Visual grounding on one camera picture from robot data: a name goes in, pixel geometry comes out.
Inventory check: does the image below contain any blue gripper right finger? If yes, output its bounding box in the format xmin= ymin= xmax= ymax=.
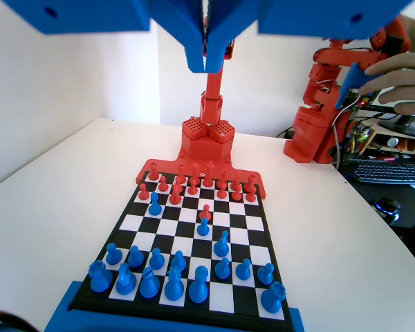
xmin=206 ymin=0 xmax=260 ymax=74

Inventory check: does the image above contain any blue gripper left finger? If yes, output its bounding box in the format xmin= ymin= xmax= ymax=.
xmin=151 ymin=0 xmax=205 ymax=73

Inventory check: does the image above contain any red leader arm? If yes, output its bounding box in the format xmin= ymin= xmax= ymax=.
xmin=282 ymin=15 xmax=413 ymax=164

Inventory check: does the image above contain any blue leader arm handle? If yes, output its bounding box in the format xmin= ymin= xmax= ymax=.
xmin=334 ymin=62 xmax=367 ymax=111

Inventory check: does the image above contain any red chess pieces group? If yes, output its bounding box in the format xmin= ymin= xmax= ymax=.
xmin=134 ymin=157 xmax=267 ymax=201

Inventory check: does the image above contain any red chess king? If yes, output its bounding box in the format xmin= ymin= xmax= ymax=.
xmin=203 ymin=160 xmax=216 ymax=187

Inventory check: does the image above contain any small electronics board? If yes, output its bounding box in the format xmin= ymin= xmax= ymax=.
xmin=344 ymin=88 xmax=380 ymax=110

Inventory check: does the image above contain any blue chess pawn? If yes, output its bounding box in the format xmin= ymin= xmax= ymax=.
xmin=169 ymin=250 xmax=187 ymax=275
xmin=196 ymin=217 xmax=210 ymax=237
xmin=127 ymin=245 xmax=145 ymax=269
xmin=214 ymin=257 xmax=232 ymax=280
xmin=105 ymin=242 xmax=122 ymax=266
xmin=256 ymin=263 xmax=275 ymax=286
xmin=148 ymin=248 xmax=165 ymax=271
xmin=235 ymin=259 xmax=253 ymax=282

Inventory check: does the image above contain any black white chess board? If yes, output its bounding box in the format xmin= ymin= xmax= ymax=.
xmin=68 ymin=171 xmax=293 ymax=329

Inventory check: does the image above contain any blue chess knight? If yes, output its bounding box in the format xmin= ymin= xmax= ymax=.
xmin=212 ymin=230 xmax=231 ymax=259
xmin=115 ymin=262 xmax=138 ymax=295

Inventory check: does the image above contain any blue chess king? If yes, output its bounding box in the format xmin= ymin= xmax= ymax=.
xmin=188 ymin=265 xmax=210 ymax=304

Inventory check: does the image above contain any blue chess queen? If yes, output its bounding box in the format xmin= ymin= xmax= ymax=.
xmin=163 ymin=266 xmax=186 ymax=302

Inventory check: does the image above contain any blue chess rook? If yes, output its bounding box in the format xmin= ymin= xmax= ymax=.
xmin=260 ymin=281 xmax=286 ymax=314
xmin=89 ymin=260 xmax=113 ymax=293

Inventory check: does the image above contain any blue chess pieces group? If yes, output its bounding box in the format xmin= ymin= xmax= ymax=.
xmin=43 ymin=279 xmax=306 ymax=332

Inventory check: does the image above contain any person's hand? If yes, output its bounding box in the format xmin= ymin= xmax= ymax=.
xmin=358 ymin=51 xmax=415 ymax=116

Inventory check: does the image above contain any wooden desk organizer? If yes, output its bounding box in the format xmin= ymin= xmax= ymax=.
xmin=358 ymin=119 xmax=415 ymax=157

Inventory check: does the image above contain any black monitor stand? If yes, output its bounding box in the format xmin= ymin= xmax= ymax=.
xmin=362 ymin=103 xmax=415 ymax=133

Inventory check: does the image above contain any black computer keyboard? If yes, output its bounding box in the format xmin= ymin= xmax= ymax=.
xmin=344 ymin=158 xmax=415 ymax=187

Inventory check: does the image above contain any black mouse blue light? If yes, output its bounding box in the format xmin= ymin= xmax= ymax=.
xmin=372 ymin=196 xmax=402 ymax=223

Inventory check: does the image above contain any black round object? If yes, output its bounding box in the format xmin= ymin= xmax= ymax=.
xmin=0 ymin=306 xmax=39 ymax=332

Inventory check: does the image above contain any white grey cable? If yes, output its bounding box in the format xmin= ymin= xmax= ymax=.
xmin=331 ymin=103 xmax=353 ymax=169

